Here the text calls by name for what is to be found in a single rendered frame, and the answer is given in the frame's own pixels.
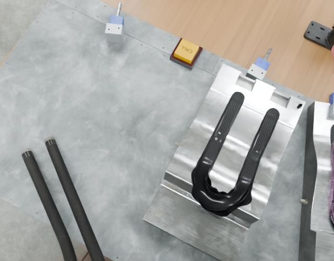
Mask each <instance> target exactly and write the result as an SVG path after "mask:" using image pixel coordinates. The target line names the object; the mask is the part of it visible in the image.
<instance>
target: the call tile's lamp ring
mask: <svg viewBox="0 0 334 261"><path fill-rule="evenodd" d="M181 40H182V38H181V39H180V40H179V42H178V44H177V45H176V47H175V49H174V51H173V52H172V54H171V56H170V57H171V58H173V59H176V60H178V61H180V62H182V63H184V64H186V65H188V66H190V67H192V66H193V65H194V63H195V61H196V59H197V57H198V56H199V54H200V52H201V50H202V47H200V46H199V51H198V53H197V55H196V57H195V58H194V60H193V62H192V64H189V63H187V62H185V61H182V60H180V59H178V58H176V57H174V56H173V55H174V52H175V51H176V49H177V47H178V45H179V44H180V42H181Z"/></svg>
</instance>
